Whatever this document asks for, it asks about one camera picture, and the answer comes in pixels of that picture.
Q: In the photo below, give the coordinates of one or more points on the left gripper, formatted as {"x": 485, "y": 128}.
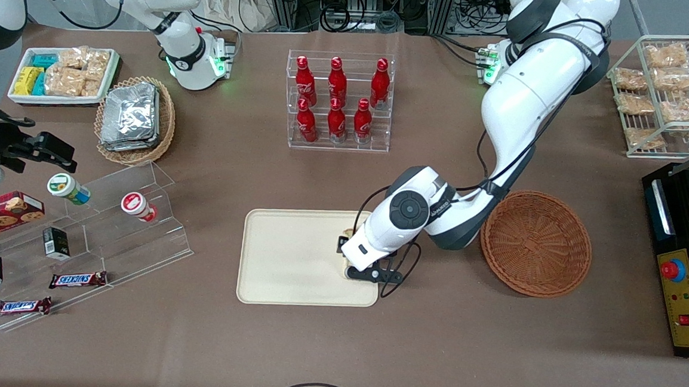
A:
{"x": 341, "y": 244}

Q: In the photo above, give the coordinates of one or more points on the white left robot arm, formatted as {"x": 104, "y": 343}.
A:
{"x": 524, "y": 97}

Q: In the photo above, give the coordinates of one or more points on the cream plastic tray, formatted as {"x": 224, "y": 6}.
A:
{"x": 287, "y": 256}

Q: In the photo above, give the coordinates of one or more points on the white rectangular snack tray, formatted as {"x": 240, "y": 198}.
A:
{"x": 18, "y": 97}

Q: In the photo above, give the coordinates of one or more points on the light wicker basket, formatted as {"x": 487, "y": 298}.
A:
{"x": 166, "y": 123}

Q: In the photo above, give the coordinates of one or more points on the brown wicker basket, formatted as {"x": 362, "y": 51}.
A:
{"x": 538, "y": 247}

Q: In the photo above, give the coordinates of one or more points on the green lid yogurt cup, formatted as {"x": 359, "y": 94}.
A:
{"x": 64, "y": 187}

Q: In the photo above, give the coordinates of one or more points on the teal snack packet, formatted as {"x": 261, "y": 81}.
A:
{"x": 39, "y": 85}
{"x": 44, "y": 61}

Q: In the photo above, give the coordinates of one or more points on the clear bag of rice crackers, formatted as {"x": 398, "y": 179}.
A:
{"x": 98, "y": 63}
{"x": 64, "y": 82}
{"x": 73, "y": 57}

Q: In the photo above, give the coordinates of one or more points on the yellow snack packet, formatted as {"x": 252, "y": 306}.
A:
{"x": 27, "y": 80}

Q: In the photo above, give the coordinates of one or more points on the silver foil pack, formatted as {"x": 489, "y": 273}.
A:
{"x": 129, "y": 114}

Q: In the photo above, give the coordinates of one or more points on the red lid yogurt cup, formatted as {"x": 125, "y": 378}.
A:
{"x": 135, "y": 204}

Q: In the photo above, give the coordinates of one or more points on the clear acrylic bottle rack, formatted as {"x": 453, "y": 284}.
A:
{"x": 335, "y": 148}

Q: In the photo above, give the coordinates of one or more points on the red cola bottle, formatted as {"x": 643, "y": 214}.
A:
{"x": 337, "y": 82}
{"x": 362, "y": 124}
{"x": 307, "y": 125}
{"x": 305, "y": 83}
{"x": 380, "y": 85}
{"x": 337, "y": 124}

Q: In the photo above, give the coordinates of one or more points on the clear acrylic stepped shelf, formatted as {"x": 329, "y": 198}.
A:
{"x": 138, "y": 246}

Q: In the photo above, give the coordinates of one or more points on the Snickers chocolate bar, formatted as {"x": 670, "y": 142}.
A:
{"x": 78, "y": 279}
{"x": 20, "y": 306}

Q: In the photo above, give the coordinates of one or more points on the beige cloth bag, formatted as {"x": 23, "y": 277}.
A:
{"x": 230, "y": 1}

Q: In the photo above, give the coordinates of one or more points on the bagged fried snack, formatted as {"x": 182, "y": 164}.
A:
{"x": 684, "y": 109}
{"x": 667, "y": 56}
{"x": 673, "y": 79}
{"x": 645, "y": 139}
{"x": 636, "y": 103}
{"x": 631, "y": 79}

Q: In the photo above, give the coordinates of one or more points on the red emergency stop button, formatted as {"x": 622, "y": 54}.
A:
{"x": 673, "y": 270}

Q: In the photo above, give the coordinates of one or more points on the black appliance base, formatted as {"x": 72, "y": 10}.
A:
{"x": 687, "y": 208}

